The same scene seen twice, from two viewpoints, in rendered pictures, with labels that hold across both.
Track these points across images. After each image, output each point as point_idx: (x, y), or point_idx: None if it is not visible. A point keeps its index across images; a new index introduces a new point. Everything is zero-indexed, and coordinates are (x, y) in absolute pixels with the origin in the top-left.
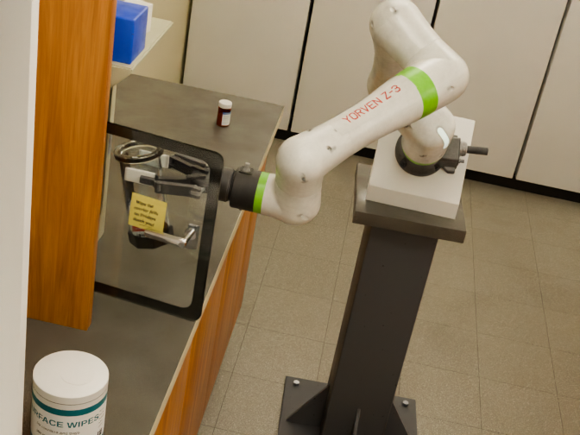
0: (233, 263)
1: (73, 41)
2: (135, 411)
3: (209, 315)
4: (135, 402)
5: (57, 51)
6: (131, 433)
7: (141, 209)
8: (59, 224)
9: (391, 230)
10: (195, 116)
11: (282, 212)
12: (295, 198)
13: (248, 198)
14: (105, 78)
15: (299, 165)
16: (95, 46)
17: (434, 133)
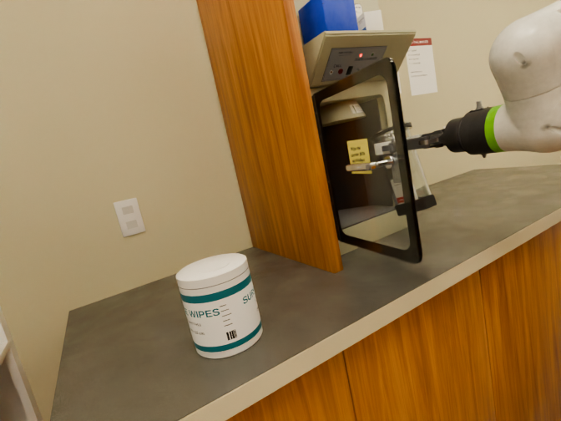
0: None
1: (270, 19)
2: (303, 332)
3: (534, 311)
4: (312, 326)
5: (266, 35)
6: (277, 351)
7: (355, 154)
8: (300, 180)
9: None
10: (543, 174)
11: (521, 133)
12: (527, 102)
13: (477, 132)
14: (288, 33)
15: (510, 43)
16: (278, 11)
17: None
